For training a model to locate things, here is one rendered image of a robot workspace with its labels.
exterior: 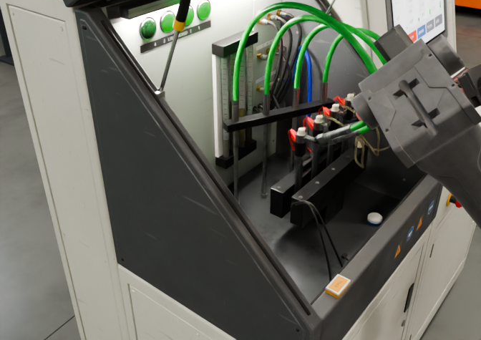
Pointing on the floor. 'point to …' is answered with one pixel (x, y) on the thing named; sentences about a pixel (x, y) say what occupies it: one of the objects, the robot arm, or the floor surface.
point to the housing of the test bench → (66, 148)
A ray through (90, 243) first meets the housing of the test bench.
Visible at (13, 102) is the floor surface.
